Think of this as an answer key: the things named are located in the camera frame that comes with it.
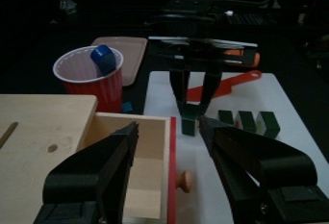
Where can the white cutting board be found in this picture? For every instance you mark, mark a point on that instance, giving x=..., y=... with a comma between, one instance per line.
x=279, y=99

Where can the red toy knife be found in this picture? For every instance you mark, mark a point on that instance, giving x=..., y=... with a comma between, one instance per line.
x=240, y=80

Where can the orange toy item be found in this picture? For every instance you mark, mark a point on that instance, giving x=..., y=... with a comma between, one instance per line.
x=233, y=52

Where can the blue tape piece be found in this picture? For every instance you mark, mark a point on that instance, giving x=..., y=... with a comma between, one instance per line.
x=127, y=106

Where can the light wooden box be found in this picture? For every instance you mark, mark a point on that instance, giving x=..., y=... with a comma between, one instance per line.
x=34, y=138

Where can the red-fronted wooden drawer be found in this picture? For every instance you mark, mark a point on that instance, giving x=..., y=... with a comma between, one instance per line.
x=150, y=157

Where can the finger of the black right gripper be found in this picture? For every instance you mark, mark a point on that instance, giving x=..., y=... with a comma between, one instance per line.
x=210, y=87
x=180, y=87

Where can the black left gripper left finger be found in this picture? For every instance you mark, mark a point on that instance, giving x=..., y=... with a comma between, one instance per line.
x=86, y=186

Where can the toy sushi roll piece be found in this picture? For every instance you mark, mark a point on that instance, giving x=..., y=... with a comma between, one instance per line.
x=269, y=124
x=225, y=118
x=248, y=121
x=190, y=123

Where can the blue plastic utensil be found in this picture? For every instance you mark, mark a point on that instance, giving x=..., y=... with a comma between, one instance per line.
x=103, y=59

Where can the red plastic cup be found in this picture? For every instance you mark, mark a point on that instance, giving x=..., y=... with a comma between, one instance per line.
x=98, y=90

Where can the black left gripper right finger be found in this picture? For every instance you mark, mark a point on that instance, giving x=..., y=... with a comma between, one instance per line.
x=265, y=176

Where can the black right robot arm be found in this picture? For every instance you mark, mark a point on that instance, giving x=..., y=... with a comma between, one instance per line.
x=189, y=19

